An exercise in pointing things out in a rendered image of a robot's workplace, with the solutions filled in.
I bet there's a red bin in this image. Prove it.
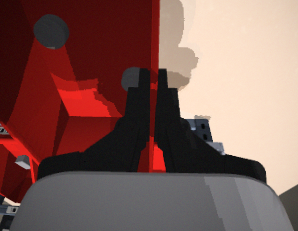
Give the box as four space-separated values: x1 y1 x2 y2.
153 142 166 173
0 0 160 172
0 126 39 203

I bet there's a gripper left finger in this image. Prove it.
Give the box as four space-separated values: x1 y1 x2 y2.
37 68 150 180

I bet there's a dark grey metal shelf rack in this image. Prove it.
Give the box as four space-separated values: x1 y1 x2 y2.
0 119 226 216

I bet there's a grey steel disc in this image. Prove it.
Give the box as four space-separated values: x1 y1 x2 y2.
33 14 69 49
121 67 140 92

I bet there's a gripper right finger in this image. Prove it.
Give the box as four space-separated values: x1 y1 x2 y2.
154 69 267 184

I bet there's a grey metal block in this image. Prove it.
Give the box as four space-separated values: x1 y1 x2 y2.
15 155 31 169

